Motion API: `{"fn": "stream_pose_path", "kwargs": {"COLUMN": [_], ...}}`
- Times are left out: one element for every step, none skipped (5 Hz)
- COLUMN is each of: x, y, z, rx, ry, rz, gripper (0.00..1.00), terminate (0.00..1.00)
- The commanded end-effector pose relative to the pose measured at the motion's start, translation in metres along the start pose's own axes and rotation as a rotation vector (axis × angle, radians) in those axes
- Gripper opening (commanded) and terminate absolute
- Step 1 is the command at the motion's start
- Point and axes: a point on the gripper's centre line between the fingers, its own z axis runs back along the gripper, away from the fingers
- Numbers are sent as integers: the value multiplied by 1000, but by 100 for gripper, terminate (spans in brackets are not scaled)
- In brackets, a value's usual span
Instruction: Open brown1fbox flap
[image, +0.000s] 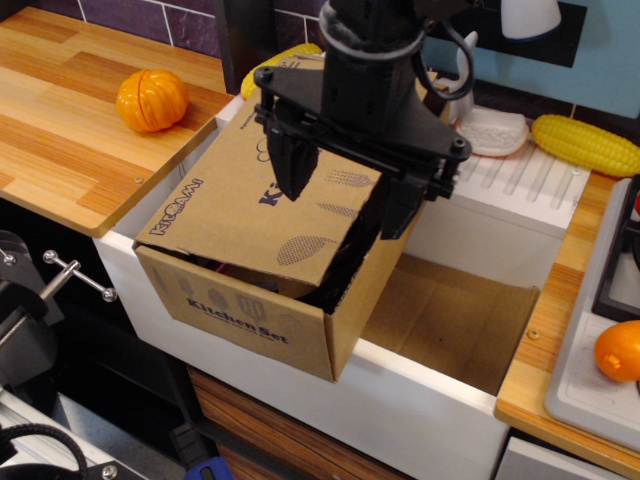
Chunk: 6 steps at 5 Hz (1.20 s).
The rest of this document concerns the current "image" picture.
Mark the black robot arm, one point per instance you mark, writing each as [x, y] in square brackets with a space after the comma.
[374, 25]

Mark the black metal clamp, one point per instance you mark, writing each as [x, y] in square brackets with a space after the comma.
[29, 311]

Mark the brown cardboard kitchen set box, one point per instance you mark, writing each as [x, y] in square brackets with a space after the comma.
[292, 280]

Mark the white toy sink basin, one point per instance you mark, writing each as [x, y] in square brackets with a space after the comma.
[417, 395]

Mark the orange toy pumpkin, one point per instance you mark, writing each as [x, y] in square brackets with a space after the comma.
[149, 101]

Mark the blue handle object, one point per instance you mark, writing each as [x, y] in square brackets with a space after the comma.
[214, 468]

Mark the yellow toy corn behind box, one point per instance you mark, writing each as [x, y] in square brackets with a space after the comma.
[282, 59]

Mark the white lamp shade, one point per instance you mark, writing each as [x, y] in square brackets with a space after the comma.
[529, 19]

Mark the orange toy fruit right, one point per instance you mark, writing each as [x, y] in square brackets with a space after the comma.
[616, 351]

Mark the white toy faucet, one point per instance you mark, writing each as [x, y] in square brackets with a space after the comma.
[460, 107]

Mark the yellow toy corn right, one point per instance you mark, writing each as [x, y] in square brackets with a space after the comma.
[586, 145]

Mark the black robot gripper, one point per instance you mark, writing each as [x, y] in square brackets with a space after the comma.
[363, 106]

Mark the white toy bread slice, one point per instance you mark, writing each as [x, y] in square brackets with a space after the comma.
[493, 133]

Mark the grey toy stove top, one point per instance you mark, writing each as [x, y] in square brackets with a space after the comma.
[579, 393]

